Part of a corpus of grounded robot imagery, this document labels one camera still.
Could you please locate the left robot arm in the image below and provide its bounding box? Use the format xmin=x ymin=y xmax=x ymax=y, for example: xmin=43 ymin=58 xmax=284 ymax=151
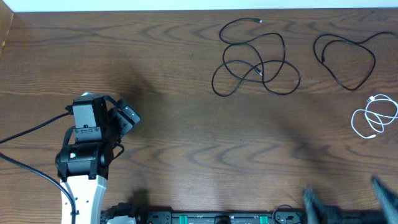
xmin=55 ymin=92 xmax=141 ymax=223

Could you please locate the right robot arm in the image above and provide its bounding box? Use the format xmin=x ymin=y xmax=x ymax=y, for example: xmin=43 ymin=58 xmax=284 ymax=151
xmin=303 ymin=175 xmax=397 ymax=224

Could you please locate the left camera cable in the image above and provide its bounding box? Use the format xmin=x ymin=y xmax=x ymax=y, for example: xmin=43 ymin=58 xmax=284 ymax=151
xmin=0 ymin=111 xmax=78 ymax=224

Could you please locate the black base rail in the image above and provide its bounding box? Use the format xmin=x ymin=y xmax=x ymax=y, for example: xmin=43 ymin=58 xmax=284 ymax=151
xmin=99 ymin=203 xmax=309 ymax=224

